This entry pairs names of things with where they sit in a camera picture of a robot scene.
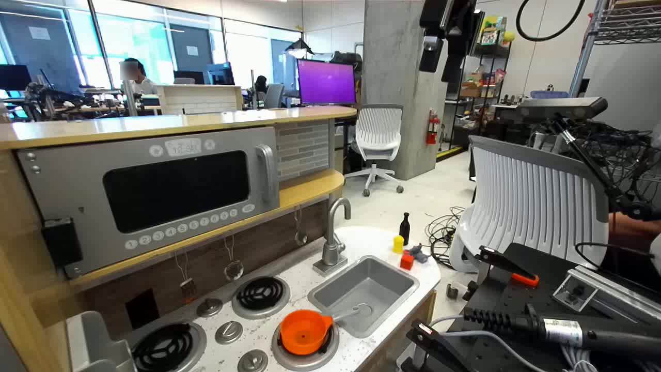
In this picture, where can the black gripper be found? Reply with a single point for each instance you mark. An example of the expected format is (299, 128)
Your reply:
(456, 17)

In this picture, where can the black toy bottle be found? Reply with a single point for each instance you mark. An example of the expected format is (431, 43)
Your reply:
(406, 227)

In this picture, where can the red toy cube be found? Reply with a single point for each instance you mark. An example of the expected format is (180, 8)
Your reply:
(407, 260)

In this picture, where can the silver toy faucet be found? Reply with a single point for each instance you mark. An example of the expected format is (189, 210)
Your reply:
(333, 240)

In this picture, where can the gray toy sink basin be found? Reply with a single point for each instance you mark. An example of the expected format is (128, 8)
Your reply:
(362, 292)

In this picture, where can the gray toy microwave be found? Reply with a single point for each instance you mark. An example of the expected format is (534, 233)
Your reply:
(171, 193)

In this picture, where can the orange toy pot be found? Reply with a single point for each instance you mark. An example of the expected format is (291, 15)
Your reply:
(302, 332)

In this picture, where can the storage shelf with goods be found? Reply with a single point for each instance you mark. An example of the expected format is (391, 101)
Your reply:
(486, 74)

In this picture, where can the red fire extinguisher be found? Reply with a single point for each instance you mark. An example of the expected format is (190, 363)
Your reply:
(431, 128)

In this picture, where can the white office chair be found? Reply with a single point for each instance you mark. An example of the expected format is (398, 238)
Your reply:
(377, 135)

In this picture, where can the purple screen monitor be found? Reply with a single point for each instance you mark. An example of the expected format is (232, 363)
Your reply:
(325, 84)

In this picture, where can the black pendant lamp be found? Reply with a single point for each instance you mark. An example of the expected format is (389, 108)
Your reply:
(299, 45)

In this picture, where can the white ribbed panel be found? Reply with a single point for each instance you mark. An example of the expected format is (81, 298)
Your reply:
(530, 199)

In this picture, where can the clear hanging utensil hook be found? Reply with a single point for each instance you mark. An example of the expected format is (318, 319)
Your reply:
(233, 269)
(184, 280)
(299, 233)

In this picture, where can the wooden play kitchen unit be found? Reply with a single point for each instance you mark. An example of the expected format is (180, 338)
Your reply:
(207, 121)

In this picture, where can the black perforated breadboard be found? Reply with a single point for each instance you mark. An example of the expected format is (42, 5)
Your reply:
(508, 303)

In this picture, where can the seated person white shirt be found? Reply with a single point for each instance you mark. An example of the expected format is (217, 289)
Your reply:
(137, 77)

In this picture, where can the silver stove knob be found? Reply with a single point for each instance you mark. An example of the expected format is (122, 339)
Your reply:
(208, 306)
(228, 332)
(253, 361)

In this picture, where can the black square backsplash plate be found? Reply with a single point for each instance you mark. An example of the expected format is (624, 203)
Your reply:
(140, 308)

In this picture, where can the gray plastic panel holder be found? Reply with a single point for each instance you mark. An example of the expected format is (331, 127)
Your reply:
(100, 343)

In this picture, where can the black stereo camera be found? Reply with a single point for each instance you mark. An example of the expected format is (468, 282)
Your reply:
(562, 106)

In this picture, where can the black camera stand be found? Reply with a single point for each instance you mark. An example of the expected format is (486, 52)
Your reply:
(584, 159)

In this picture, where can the aluminum extrusion rail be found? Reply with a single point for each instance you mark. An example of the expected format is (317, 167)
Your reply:
(606, 292)

